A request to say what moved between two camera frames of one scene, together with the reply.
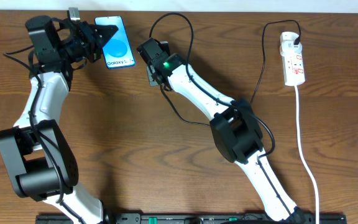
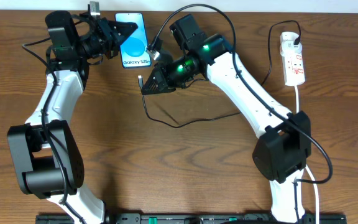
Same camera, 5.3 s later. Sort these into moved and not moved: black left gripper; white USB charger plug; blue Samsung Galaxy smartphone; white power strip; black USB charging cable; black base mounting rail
Moved: blue Samsung Galaxy smartphone; black USB charging cable; black left gripper
Not moved: black base mounting rail; white USB charger plug; white power strip
